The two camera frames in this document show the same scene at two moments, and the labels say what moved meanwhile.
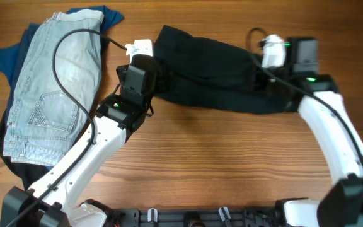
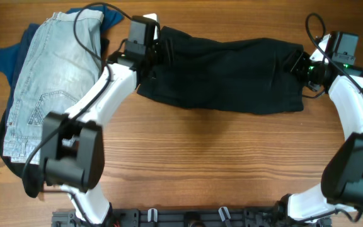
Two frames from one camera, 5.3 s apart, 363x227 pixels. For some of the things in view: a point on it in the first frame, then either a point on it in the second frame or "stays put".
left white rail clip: (155, 215) stays put
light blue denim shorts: (44, 122) stays put
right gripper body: (263, 81) to (305, 69)
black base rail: (195, 217) stays put
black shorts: (211, 71) stays put
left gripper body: (162, 82) to (161, 52)
